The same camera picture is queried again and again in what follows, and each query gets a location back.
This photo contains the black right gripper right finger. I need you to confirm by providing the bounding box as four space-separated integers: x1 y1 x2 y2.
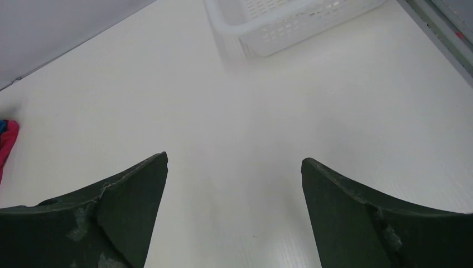
301 158 472 267

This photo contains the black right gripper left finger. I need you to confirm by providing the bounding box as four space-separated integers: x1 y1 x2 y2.
1 152 168 267

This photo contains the blue folded t shirt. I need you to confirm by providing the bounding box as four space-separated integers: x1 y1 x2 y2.
0 120 8 135

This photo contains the white plastic basket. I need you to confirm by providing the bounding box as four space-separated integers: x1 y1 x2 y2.
204 0 384 59

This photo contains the grey aluminium frame rail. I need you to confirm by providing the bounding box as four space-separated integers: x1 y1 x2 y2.
398 0 472 85

